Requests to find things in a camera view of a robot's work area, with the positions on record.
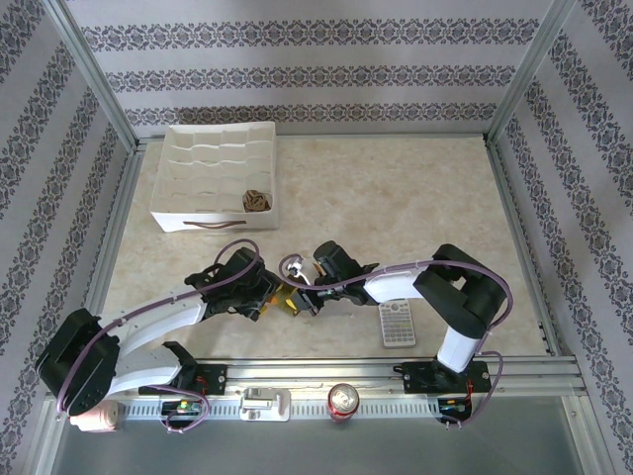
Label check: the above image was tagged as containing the brown argyle sock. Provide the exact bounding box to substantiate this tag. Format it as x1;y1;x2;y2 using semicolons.
240;187;272;214

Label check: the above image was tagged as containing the white slotted cable duct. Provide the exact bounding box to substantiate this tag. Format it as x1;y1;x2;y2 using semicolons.
113;398;446;423

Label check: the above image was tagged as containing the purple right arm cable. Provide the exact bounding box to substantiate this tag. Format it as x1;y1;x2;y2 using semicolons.
279;253;515;432

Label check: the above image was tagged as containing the small circuit board with leds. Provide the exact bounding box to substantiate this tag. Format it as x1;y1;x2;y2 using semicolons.
438;397;472;416
160;398;205;418

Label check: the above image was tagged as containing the red soda can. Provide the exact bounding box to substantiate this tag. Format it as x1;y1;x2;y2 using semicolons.
326;383;361;423

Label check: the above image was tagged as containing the aluminium frame side rail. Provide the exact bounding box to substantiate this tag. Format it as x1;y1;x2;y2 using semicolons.
68;142;147;360
487;141;568;357

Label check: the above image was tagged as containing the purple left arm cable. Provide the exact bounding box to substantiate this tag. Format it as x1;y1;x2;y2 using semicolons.
54;238;266;435

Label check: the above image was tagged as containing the white fabric divided organizer box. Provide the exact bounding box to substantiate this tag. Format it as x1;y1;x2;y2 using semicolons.
149;122;282;233

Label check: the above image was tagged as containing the white calculator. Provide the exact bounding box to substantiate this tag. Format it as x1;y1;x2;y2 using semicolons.
378;301;418;349

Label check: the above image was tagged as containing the white plastic clamp bracket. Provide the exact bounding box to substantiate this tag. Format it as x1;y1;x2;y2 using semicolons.
239;387;292;423

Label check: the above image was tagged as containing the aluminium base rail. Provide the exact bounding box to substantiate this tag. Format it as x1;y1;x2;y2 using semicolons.
46;354;585;400

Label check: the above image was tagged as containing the aluminium frame post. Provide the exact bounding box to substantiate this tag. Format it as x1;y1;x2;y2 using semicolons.
46;0;145;152
483;0;592;147

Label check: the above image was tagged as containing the pink plastic bottle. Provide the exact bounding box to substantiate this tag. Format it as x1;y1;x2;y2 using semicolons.
68;400;121;434

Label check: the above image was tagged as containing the green striped sock orange toe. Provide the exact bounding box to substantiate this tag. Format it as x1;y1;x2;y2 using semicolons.
274;289;301;313

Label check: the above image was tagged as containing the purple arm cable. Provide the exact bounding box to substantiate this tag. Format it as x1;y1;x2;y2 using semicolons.
54;238;266;435
279;253;515;432

